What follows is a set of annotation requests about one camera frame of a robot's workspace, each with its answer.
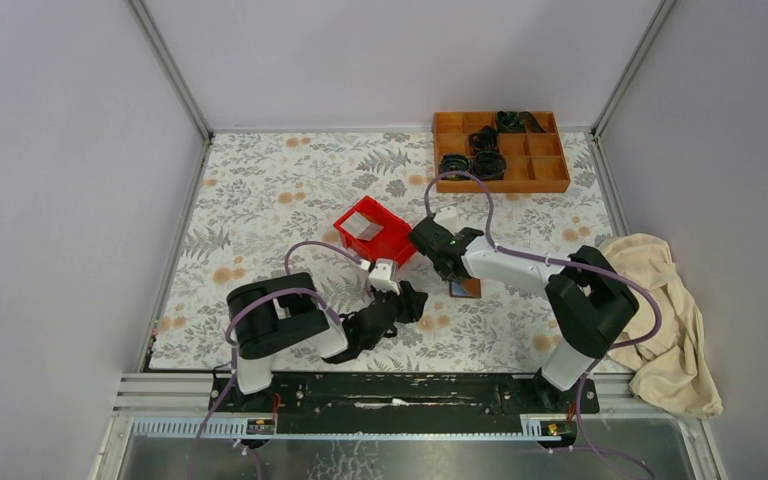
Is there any brown leather card holder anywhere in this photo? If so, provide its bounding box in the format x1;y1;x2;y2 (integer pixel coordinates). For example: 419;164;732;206
449;278;482;299

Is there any red plastic bin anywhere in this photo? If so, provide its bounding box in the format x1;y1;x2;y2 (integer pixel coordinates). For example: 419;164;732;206
333;196;417;265

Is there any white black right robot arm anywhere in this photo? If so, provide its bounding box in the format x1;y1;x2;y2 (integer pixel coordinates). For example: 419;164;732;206
408;215;639;412

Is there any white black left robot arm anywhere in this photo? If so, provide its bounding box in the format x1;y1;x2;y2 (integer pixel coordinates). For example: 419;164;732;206
225;273;428;411

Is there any stack of credit cards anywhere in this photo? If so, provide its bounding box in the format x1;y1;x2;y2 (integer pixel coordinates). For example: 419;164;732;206
342;212;383;241

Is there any dark floral rolled cloth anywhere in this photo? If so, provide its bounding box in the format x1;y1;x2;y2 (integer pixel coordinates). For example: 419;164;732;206
439;154;471;181

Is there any wooden compartment tray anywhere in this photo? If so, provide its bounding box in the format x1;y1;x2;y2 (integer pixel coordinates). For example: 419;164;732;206
433;111;571;194

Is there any floral patterned table mat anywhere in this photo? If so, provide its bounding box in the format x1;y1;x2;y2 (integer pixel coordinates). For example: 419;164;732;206
148;132;614;373

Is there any beige crumpled cloth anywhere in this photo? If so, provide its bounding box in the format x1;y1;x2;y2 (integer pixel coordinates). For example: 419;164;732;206
599;233;724;419

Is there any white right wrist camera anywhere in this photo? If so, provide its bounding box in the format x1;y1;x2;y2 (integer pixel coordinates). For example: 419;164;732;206
432;205;463;235

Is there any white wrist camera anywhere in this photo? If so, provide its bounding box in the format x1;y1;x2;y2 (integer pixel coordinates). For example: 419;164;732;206
432;205;463;235
359;259;401;295

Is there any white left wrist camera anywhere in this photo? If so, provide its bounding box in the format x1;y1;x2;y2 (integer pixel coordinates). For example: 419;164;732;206
359;259;401;295

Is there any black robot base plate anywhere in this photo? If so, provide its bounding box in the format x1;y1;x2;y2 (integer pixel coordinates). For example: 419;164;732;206
209;372;600;435

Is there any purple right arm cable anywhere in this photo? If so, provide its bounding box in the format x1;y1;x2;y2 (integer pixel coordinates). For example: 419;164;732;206
423;170;664;480

